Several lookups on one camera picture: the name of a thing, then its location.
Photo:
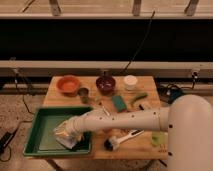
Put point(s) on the green sponge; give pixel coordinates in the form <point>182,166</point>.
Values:
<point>119,103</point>

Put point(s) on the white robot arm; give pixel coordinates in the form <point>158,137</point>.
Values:
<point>188,121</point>

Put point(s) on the purple bowl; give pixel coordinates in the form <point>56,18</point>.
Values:
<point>105,84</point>

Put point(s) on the green cucumber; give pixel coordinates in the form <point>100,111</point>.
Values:
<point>138,97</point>

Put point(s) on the light green cup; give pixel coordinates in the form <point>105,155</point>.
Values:
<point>158,138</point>

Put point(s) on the black power adapter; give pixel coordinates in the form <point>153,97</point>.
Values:
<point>6,139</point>

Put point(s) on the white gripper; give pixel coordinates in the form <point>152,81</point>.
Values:
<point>75,126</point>

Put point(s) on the small metal spoon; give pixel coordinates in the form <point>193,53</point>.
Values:
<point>104,109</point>

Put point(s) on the wooden table board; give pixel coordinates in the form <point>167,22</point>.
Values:
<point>137,148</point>

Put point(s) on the white lidded container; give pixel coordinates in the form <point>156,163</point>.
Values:
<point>130,82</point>

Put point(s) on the white dish brush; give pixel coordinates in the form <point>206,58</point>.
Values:
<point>114,142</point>

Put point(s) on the orange bowl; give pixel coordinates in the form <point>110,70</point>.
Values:
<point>68,84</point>

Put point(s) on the small metal cup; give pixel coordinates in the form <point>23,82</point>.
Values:
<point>83,94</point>

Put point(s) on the green plastic tray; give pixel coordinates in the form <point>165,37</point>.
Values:
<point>41,141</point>

